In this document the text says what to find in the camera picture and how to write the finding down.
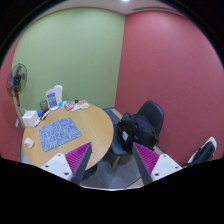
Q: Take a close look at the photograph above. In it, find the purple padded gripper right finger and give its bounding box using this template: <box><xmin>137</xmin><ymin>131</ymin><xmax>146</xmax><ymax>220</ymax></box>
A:
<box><xmin>132</xmin><ymin>143</ymin><xmax>182</xmax><ymax>185</ymax></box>

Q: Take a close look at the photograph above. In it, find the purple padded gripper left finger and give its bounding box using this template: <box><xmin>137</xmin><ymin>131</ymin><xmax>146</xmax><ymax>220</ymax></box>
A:
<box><xmin>42</xmin><ymin>143</ymin><xmax>92</xmax><ymax>185</ymax></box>

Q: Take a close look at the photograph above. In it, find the blue patterned mouse pad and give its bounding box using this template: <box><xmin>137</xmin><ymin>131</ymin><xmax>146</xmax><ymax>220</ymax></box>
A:
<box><xmin>39</xmin><ymin>117</ymin><xmax>81</xmax><ymax>152</ymax></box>

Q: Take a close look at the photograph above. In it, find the round wooden table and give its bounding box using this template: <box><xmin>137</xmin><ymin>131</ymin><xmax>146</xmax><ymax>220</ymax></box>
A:
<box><xmin>23</xmin><ymin>104</ymin><xmax>114</xmax><ymax>169</ymax></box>

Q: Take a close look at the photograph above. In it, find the black backpack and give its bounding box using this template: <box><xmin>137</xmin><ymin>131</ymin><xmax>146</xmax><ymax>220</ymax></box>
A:
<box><xmin>118</xmin><ymin>113</ymin><xmax>159</xmax><ymax>152</ymax></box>

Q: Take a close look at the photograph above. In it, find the white and black chair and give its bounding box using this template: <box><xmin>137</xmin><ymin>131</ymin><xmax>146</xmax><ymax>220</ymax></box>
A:
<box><xmin>184</xmin><ymin>137</ymin><xmax>217</xmax><ymax>167</ymax></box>

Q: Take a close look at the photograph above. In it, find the dark green chair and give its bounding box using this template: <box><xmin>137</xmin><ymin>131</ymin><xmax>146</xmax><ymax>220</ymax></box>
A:
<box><xmin>110</xmin><ymin>101</ymin><xmax>164</xmax><ymax>167</ymax></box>

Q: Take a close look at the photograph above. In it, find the orange snack packet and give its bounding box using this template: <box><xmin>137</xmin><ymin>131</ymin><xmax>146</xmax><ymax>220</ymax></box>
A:
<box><xmin>65</xmin><ymin>102</ymin><xmax>74</xmax><ymax>111</ymax></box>

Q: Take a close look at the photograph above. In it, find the white snack packet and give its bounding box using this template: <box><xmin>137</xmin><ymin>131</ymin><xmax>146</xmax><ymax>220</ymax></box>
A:
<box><xmin>72</xmin><ymin>100</ymin><xmax>90</xmax><ymax>111</ymax></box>

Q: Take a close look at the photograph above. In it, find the white tissue box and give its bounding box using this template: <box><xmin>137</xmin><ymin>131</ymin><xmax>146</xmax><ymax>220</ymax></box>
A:
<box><xmin>22</xmin><ymin>110</ymin><xmax>39</xmax><ymax>127</ymax></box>

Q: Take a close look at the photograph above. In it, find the dark glass cup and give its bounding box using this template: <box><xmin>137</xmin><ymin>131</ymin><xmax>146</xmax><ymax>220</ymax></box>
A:
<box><xmin>40</xmin><ymin>100</ymin><xmax>48</xmax><ymax>112</ymax></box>

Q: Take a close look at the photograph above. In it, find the blue label sign card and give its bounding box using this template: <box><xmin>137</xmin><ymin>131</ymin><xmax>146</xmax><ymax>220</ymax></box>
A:
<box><xmin>46</xmin><ymin>89</ymin><xmax>58</xmax><ymax>110</ymax></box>

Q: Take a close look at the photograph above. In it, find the white plastic jug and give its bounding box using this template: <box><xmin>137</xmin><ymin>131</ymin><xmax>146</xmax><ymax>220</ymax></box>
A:
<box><xmin>54</xmin><ymin>85</ymin><xmax>63</xmax><ymax>103</ymax></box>

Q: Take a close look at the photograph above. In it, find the standing fan with red pole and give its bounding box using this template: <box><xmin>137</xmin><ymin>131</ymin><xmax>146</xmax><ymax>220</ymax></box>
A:
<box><xmin>6</xmin><ymin>62</ymin><xmax>28</xmax><ymax>118</ymax></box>

